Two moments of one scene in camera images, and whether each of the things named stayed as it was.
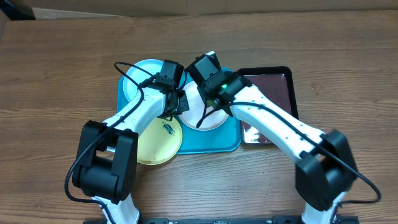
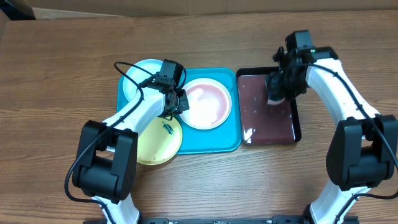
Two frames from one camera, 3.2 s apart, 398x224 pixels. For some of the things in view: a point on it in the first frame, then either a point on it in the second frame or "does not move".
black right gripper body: (205, 91) to (288, 84)
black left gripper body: (180, 104) does not move
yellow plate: (159, 142) does not move
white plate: (196, 103) does not move
